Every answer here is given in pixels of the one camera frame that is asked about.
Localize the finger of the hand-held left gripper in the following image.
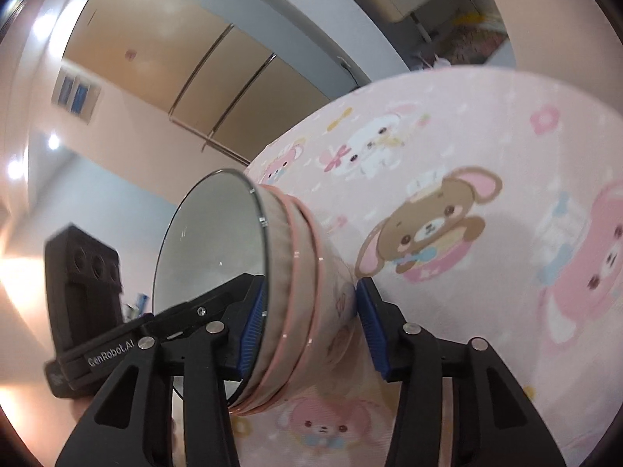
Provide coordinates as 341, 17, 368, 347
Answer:
140, 272, 262, 341

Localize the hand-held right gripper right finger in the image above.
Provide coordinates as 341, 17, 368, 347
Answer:
355, 277, 568, 467

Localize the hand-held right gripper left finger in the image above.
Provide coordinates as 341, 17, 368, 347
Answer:
55, 282, 268, 467

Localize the pink strawberry print bowl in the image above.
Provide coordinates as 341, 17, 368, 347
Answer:
253, 202, 362, 416
229, 195, 323, 416

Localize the white bowl with black rim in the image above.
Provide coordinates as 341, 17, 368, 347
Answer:
152, 169, 297, 412

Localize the beige refrigerator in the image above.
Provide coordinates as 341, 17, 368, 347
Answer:
61, 0, 356, 166

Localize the wooden mop handle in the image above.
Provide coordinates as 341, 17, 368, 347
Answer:
199, 139, 253, 165

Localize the grey wall panel box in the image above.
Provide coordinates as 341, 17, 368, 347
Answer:
51, 68, 103, 125

